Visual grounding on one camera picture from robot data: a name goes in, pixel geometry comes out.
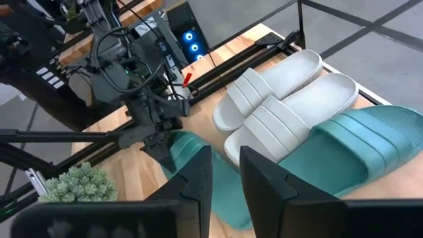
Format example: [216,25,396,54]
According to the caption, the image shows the black computer tower blue fans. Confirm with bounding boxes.
[167,1,211,63]

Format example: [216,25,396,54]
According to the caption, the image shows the black metal wooden shoe shelf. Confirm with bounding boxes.
[211,0,394,110]

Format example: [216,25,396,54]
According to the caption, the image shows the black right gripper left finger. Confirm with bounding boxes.
[145,144,214,238]

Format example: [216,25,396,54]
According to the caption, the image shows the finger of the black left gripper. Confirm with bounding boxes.
[141,134,178,175]
[118,127,156,149]

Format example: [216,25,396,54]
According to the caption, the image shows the artificial green succulent plant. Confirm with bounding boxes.
[38,161,119,203]

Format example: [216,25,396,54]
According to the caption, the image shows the off-white rubber slide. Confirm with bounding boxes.
[212,49,324,133]
[223,72,360,168]

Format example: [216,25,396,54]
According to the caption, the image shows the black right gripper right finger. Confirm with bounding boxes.
[239,145,348,238]

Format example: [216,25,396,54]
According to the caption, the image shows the green rubber slide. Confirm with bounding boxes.
[161,130,255,231]
[277,104,423,199]

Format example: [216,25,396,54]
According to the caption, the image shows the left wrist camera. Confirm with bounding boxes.
[89,61,133,105]

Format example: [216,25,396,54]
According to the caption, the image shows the black left table frame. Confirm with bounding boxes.
[0,28,302,223]

